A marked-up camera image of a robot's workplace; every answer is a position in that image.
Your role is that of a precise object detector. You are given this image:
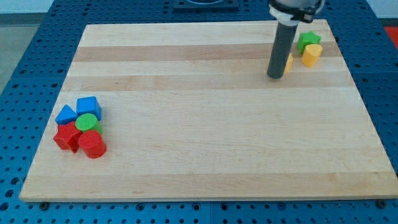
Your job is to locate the yellow block behind rod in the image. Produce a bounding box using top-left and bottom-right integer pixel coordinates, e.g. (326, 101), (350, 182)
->
(284, 53), (294, 75)

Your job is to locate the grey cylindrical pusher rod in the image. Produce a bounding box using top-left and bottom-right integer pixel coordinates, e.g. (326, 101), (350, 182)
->
(267, 22), (298, 79)

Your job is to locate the blue triangle block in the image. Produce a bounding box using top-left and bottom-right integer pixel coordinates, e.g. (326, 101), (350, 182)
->
(55, 105), (78, 125)

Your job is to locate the green cylinder block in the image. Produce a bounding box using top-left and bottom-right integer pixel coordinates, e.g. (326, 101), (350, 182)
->
(75, 113), (103, 134)

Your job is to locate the red star block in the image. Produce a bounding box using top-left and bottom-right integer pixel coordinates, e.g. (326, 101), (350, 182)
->
(53, 121), (82, 153)

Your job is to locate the blue cube block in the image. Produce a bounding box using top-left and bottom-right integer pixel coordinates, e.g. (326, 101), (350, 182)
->
(76, 96), (101, 121)

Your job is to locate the red cylinder block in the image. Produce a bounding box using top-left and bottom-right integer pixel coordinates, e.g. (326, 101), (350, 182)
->
(78, 130), (107, 159)

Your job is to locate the wooden board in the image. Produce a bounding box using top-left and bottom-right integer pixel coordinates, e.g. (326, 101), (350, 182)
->
(20, 19), (397, 202)

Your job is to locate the green star block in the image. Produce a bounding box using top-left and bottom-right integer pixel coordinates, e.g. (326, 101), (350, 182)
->
(297, 31), (322, 54)

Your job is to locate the yellow cylinder block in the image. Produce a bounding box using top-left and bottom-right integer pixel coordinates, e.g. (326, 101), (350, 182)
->
(302, 44), (323, 68)

